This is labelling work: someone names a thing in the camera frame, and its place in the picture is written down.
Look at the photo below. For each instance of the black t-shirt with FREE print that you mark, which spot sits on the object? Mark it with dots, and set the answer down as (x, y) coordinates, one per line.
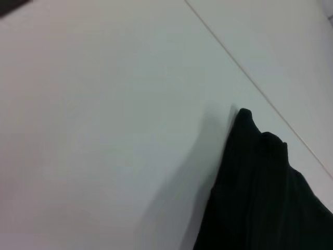
(265, 195)

